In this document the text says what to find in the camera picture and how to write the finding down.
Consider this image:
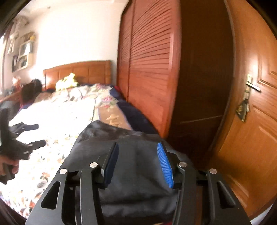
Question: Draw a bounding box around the black backpack on chair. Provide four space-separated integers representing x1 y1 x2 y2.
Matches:
21 79 42 105

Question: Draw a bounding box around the wooden headboard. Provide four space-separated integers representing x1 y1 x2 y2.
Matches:
43 60 112 90

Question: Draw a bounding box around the metal door handle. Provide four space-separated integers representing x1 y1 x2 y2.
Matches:
235 74 262 123

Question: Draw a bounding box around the wooden door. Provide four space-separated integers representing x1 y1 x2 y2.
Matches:
209 1 276 219

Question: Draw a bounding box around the wooden desk cabinet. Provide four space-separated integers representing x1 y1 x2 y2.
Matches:
1 91 22 121

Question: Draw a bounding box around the orange print bed sheet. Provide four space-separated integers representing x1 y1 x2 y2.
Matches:
1 97 98 218

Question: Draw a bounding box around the wooden louvered wardrobe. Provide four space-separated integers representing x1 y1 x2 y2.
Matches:
117 1 234 168

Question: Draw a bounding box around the floral quilt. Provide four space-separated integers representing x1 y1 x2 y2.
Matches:
32 83 159 135

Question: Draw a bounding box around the person's left hand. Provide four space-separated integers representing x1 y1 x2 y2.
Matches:
0 155 19 176

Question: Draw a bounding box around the tied cream curtain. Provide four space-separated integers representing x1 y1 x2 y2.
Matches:
7 16 29 54

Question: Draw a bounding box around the yellow Pikachu plush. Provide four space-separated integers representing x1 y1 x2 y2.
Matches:
55 73 78 91

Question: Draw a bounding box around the white wall shelf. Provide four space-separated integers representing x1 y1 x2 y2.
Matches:
12 31 36 73

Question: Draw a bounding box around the black jacket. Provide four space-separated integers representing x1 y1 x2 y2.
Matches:
62 121 178 224

